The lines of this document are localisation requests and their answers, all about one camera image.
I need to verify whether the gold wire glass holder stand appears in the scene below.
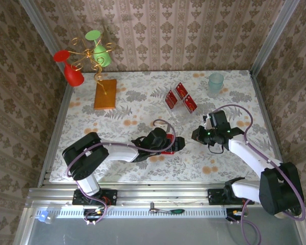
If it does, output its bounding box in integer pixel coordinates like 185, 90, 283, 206
71, 37, 117, 111

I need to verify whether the aluminium mounting rail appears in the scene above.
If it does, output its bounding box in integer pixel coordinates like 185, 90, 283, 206
25, 182, 303, 208

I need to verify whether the white slotted cable duct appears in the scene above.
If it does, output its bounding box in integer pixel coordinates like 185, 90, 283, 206
57, 209, 229, 219

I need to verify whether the thin black camera cable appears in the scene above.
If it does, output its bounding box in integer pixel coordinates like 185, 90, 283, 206
208, 142, 225, 155

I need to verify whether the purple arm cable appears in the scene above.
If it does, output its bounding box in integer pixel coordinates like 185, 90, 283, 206
206, 104, 306, 243
66, 118, 176, 225

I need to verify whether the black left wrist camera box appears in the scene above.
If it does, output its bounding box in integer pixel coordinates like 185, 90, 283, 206
145, 127, 169, 148

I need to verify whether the aluminium table edge rail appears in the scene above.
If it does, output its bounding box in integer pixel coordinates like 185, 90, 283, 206
249, 70, 286, 169
37, 81, 76, 188

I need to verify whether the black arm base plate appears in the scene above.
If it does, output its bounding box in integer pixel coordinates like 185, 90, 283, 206
208, 188, 254, 205
72, 189, 118, 206

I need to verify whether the red wine glass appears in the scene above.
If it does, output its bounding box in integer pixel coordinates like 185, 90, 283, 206
53, 50, 85, 87

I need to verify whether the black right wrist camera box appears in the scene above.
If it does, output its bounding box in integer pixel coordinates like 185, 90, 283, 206
203, 111, 231, 131

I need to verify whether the grey metal panel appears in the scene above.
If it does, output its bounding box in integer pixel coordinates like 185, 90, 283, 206
14, 218, 306, 245

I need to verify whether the black connector box with wires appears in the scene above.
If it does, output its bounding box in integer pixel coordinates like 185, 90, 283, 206
82, 207, 108, 227
225, 207, 246, 225

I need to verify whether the red VIP card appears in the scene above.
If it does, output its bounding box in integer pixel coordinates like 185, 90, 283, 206
174, 83, 189, 101
165, 89, 179, 109
183, 94, 198, 113

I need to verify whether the teal plastic cup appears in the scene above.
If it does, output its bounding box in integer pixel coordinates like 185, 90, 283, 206
208, 73, 224, 98

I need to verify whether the aluminium frame post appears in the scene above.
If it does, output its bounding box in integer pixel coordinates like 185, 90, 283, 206
17, 0, 68, 85
248, 0, 301, 77

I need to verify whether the blue white connector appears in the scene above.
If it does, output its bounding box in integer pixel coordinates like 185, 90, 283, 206
36, 209, 56, 226

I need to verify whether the green wine glass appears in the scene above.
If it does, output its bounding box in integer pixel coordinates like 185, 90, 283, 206
85, 30, 111, 68

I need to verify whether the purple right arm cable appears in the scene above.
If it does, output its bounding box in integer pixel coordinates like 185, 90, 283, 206
206, 104, 306, 243

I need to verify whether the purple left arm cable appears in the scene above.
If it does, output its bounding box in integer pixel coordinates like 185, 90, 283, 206
66, 118, 176, 225

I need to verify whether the red card holder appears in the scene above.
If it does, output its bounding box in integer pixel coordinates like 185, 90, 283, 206
160, 133, 176, 156

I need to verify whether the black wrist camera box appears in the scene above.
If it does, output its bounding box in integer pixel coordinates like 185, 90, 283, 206
145, 127, 169, 148
203, 111, 231, 131

